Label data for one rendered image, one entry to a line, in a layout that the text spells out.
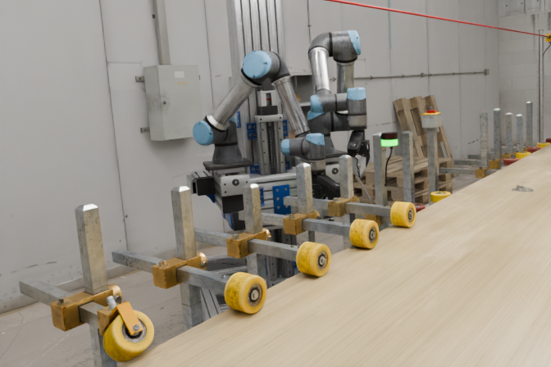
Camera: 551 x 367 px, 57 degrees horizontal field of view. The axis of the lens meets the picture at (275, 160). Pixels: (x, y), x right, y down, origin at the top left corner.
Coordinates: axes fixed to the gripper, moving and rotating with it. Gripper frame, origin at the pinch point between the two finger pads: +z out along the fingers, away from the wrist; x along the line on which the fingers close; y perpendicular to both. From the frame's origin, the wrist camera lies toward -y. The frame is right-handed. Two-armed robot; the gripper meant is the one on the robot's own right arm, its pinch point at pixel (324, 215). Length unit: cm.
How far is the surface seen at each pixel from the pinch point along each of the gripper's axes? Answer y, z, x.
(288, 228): -25, -11, 55
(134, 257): -11, -13, 101
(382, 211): -43, -12, 27
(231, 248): -25, -12, 80
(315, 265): -52, -11, 78
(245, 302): -52, -11, 103
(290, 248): -43, -13, 76
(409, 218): -52, -10, 26
